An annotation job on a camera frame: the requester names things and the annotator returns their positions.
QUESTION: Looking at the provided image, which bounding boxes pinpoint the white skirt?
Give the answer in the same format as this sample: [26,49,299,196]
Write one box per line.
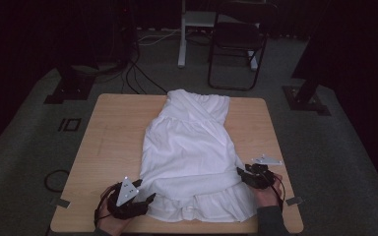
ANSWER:
[135,88,259,224]

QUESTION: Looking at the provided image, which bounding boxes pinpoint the white desk frame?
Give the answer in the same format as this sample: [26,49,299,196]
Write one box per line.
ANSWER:
[177,0,260,72]

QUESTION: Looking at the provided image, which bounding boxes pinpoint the person's right hand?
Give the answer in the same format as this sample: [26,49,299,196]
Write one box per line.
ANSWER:
[254,173,284,208]

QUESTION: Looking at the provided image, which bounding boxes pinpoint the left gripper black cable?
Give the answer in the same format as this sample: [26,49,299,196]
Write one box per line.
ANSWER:
[94,182,121,228]

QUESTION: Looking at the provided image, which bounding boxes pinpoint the black floor tape marking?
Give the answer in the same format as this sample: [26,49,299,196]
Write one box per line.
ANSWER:
[57,117,82,133]

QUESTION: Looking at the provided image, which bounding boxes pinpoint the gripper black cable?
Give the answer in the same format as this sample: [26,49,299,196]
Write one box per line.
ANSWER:
[94,182,121,228]
[269,171,287,210]

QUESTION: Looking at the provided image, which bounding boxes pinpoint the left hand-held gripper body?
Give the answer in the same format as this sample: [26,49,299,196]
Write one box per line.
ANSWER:
[106,176,151,220]

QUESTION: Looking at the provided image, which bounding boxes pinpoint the dark equipment tower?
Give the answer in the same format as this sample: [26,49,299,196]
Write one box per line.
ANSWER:
[111,0,136,67]

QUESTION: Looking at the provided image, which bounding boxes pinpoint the black floor cables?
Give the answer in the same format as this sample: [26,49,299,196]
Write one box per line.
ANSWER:
[121,48,170,94]

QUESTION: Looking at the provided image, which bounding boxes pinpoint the black stand base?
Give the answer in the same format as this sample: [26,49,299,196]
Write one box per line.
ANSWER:
[282,75,332,116]
[43,63,96,105]

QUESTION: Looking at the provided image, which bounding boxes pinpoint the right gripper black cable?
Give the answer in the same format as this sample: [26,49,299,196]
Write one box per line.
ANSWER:
[269,171,287,210]

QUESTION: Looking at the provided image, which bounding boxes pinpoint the person's left hand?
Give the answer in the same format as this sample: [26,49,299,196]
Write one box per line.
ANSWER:
[96,186,134,236]

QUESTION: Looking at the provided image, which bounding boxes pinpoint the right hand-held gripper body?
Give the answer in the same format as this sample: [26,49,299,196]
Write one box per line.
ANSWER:
[245,153,284,190]

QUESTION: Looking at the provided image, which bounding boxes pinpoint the black folding chair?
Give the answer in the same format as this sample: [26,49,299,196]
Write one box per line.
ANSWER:
[207,1,279,91]

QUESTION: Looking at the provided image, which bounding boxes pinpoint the white floor cable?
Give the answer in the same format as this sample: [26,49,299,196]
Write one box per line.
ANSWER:
[137,29,181,46]

